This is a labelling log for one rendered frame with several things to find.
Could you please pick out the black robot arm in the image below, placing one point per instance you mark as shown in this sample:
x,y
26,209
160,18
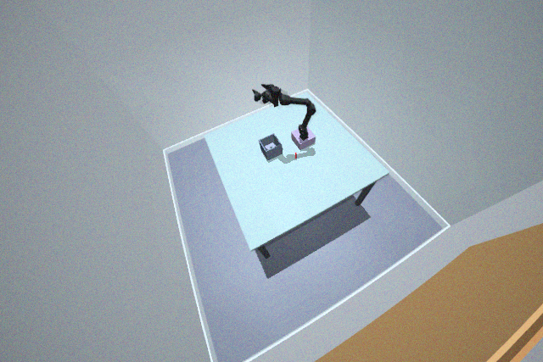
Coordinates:
x,y
286,100

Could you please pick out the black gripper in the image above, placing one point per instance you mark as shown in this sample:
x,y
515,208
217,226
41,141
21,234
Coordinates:
x,y
265,94

